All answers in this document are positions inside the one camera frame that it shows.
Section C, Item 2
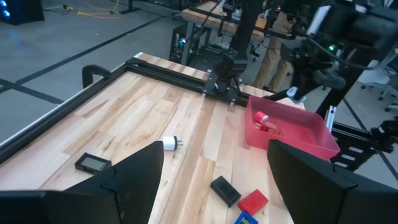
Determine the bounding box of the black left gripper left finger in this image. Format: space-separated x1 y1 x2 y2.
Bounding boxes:
0 140 165 224

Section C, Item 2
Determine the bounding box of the black table clamp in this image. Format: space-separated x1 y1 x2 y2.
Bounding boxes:
81 63 113 89

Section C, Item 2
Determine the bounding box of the teal and white USB charger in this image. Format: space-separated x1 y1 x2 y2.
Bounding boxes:
285 86 301 101

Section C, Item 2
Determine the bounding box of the black small digital display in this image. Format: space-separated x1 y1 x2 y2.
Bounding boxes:
74 151 113 175
210 175 243 208

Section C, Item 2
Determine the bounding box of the red tray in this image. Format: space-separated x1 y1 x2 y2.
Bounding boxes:
237 189 269 216

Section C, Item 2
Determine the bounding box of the black upright post with base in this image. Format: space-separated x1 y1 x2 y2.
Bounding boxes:
203 0 261 101

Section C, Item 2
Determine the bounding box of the blue and pink USB charger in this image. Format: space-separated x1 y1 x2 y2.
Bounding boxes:
253 111 283 136

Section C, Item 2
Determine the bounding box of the person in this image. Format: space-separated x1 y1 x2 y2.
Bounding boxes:
252 11 295 94

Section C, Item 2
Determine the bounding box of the pink plastic bin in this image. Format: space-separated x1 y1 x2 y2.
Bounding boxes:
244 95 341 162

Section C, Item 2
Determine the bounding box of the black table frame rail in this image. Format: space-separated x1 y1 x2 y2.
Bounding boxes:
0 60 137 165
126 57 249 108

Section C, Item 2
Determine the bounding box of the wooden background table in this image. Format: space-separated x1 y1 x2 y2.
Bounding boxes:
180 0 269 42

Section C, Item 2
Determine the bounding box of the black equipment under table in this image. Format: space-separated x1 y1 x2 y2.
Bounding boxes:
169 22 213 67

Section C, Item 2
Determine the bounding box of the silver metal bracket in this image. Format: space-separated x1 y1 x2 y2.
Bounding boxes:
324 105 338 132

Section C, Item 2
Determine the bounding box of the pink and white USB charger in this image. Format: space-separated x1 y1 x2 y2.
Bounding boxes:
154 135 184 152

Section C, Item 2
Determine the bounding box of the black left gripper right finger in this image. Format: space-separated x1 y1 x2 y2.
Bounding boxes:
266 139 398 224

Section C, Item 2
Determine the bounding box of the blue flat tray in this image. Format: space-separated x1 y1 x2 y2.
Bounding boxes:
233 210 259 224

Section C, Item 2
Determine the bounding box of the black box with blue lights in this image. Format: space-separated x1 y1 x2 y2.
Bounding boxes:
0 0 45 26

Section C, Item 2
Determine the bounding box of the yellow floor cable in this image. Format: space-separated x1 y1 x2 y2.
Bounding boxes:
63 0 121 19

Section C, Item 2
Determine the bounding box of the white office chair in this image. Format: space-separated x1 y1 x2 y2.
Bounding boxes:
356 57 398 113

